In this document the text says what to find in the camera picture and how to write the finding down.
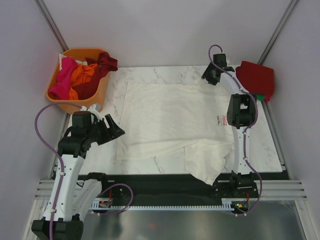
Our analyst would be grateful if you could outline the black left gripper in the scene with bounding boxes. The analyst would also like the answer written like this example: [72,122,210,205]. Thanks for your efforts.
[86,114,125,146]

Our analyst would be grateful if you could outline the white printed t shirt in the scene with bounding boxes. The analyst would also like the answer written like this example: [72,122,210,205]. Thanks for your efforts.
[116,83,235,185]

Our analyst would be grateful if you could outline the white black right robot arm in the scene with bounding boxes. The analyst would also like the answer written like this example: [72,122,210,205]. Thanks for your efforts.
[201,53,259,198]

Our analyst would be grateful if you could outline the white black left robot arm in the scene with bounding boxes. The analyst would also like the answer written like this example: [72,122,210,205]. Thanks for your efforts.
[31,110,125,240]

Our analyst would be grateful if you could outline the crumpled maroon t shirt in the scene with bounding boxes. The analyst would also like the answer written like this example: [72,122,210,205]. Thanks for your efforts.
[74,51,118,100]

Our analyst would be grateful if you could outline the folded dark red t shirt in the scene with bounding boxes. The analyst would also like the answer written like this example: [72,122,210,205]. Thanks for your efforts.
[235,61,275,102]

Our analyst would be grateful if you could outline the folded green t shirt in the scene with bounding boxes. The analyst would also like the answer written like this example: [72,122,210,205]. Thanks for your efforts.
[256,94,266,101]

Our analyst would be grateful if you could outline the crumpled orange t shirt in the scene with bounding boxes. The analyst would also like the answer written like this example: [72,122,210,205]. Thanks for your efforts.
[69,63,98,100]

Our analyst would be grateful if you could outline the crumpled pink t shirt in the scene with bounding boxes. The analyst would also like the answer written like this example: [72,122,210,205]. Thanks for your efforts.
[49,56,78,100]

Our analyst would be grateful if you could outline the white cloth in basket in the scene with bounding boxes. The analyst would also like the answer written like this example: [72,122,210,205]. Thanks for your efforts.
[58,54,88,71]

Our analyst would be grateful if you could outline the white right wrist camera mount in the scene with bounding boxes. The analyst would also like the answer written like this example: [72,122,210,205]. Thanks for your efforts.
[224,54,230,66]

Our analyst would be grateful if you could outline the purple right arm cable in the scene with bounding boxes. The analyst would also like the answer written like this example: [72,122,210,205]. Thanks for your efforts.
[208,44,263,218]

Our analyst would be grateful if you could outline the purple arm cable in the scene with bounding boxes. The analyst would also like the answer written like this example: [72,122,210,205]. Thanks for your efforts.
[34,103,135,240]
[208,44,263,218]

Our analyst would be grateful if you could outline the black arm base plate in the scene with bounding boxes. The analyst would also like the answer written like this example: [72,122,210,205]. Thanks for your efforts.
[80,173,260,207]

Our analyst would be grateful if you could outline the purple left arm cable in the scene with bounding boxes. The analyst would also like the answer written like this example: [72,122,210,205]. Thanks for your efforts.
[34,103,135,240]

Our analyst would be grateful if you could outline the right corner aluminium post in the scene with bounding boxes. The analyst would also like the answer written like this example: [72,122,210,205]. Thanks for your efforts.
[257,0,300,65]

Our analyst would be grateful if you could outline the corner aluminium post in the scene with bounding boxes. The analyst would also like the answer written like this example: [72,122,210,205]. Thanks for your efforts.
[257,0,300,65]
[34,0,69,52]

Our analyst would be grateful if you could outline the aluminium frame rail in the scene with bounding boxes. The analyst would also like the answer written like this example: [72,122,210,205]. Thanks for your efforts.
[34,179,307,201]

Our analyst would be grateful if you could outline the white slotted cable duct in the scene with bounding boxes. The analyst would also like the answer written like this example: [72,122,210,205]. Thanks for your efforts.
[89,198,235,211]

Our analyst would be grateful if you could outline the left corner aluminium post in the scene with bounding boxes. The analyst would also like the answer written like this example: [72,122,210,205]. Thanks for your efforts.
[34,0,69,52]

